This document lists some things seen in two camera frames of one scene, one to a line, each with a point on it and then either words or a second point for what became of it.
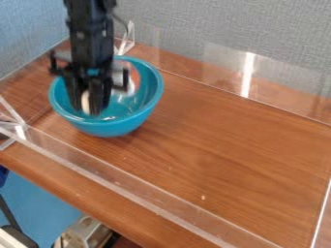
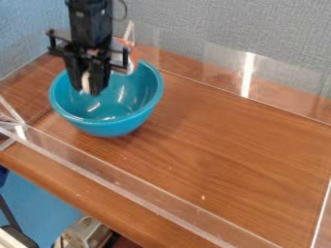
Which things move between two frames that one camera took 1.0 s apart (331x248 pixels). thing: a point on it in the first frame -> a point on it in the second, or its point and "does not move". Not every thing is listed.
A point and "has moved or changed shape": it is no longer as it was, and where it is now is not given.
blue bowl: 130,108 does not move
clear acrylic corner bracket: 128,40 does not move
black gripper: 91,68 -> 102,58
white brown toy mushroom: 118,80 has moved or changed shape
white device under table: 88,233 does not move
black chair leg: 13,228 does not move
